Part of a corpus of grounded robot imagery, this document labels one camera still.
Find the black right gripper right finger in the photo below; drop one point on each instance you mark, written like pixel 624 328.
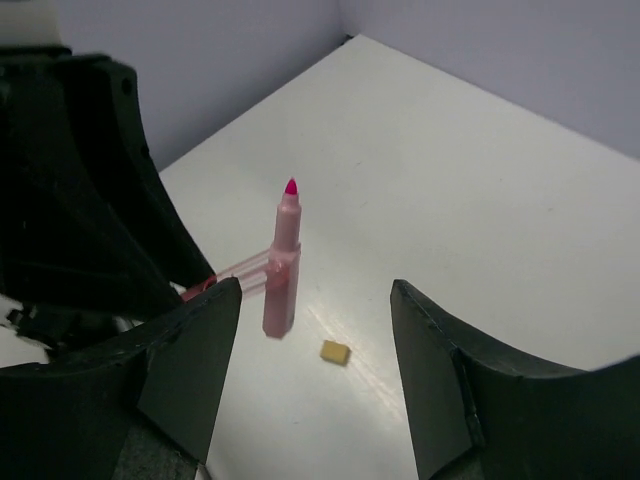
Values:
pixel 480 409

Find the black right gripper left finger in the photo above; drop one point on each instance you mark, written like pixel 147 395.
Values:
pixel 141 405

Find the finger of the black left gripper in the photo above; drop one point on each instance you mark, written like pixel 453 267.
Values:
pixel 62 245
pixel 142 201

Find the tan yellow eraser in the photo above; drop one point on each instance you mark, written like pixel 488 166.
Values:
pixel 335 353

